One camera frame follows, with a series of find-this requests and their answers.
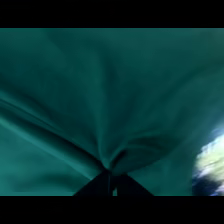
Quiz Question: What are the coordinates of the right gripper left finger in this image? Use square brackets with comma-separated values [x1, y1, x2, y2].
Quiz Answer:
[73, 169, 112, 197]

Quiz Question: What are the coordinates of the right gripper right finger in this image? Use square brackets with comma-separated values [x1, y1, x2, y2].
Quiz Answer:
[111, 172, 155, 197]

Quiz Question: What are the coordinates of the teal green garment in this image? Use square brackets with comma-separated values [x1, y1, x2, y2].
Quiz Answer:
[0, 27, 224, 197]

